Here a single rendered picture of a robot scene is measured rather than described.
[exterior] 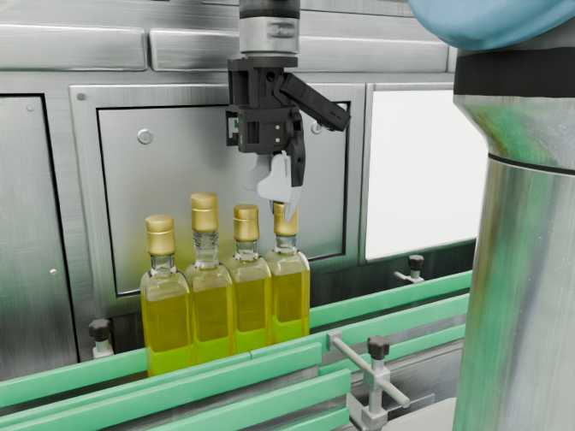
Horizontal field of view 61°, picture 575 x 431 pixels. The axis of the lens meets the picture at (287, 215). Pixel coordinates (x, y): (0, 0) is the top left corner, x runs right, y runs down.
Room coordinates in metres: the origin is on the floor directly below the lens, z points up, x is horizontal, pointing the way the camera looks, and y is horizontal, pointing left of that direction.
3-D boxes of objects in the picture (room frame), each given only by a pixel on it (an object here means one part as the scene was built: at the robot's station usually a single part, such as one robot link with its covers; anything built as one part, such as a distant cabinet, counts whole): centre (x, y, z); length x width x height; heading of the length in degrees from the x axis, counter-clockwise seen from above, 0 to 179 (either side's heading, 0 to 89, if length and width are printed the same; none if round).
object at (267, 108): (0.64, 0.03, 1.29); 0.09 x 0.08 x 0.12; 116
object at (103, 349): (0.61, 0.26, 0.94); 0.07 x 0.04 x 0.13; 27
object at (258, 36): (0.64, 0.02, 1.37); 0.08 x 0.08 x 0.05
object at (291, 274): (0.65, 0.00, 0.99); 0.06 x 0.06 x 0.21; 26
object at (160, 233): (0.57, 0.16, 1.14); 0.04 x 0.04 x 0.04
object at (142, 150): (0.86, -0.11, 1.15); 0.90 x 0.03 x 0.34; 117
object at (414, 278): (0.85, -0.23, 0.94); 0.07 x 0.04 x 0.13; 27
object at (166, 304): (0.57, 0.16, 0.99); 0.06 x 0.06 x 0.21; 26
